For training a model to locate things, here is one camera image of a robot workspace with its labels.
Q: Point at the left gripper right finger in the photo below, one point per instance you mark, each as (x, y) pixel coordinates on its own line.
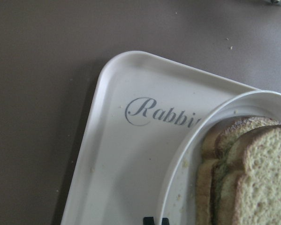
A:
(165, 221)

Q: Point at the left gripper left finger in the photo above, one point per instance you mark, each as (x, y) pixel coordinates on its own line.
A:
(148, 221)

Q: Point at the white round plate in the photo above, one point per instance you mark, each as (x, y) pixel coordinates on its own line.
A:
(177, 199)

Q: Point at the cream rabbit serving tray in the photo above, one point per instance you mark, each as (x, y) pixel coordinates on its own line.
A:
(142, 109)

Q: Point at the bread slice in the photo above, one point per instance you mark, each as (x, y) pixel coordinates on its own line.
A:
(217, 142)
(250, 192)

